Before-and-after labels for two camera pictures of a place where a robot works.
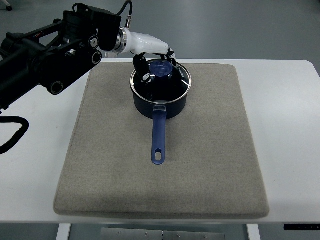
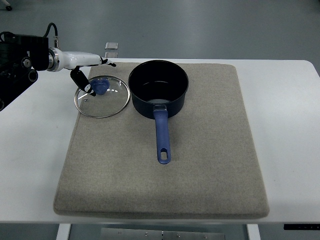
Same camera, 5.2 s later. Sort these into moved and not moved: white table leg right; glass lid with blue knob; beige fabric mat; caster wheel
Moved: glass lid with blue knob
Not moved: beige fabric mat; white table leg right; caster wheel
